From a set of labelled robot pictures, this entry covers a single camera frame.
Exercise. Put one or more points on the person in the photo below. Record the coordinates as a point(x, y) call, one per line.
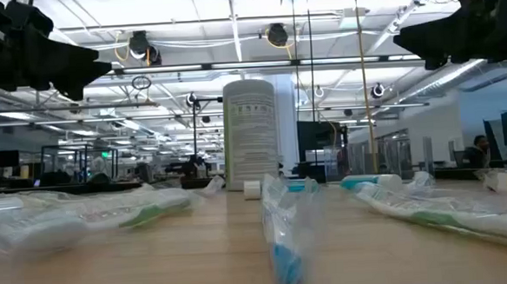
point(478, 154)

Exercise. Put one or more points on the white wipes canister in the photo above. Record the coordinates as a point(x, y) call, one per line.
point(251, 133)

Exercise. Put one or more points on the black screen on stand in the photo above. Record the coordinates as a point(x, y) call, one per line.
point(316, 136)

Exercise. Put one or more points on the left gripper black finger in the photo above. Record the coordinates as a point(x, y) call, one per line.
point(80, 75)

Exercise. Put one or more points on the black pole stand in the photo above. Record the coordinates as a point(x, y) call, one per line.
point(194, 132)

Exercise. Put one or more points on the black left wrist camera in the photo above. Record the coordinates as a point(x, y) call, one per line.
point(29, 19)

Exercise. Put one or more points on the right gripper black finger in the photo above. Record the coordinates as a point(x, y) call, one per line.
point(435, 39)

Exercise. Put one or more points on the white building column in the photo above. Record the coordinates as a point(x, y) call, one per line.
point(286, 123)

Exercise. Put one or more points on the silver ceiling duct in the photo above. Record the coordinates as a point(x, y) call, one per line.
point(450, 77)

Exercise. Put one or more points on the black table frame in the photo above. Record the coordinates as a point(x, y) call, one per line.
point(108, 187)

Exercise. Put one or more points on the desk monitor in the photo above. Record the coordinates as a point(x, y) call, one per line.
point(3, 158)

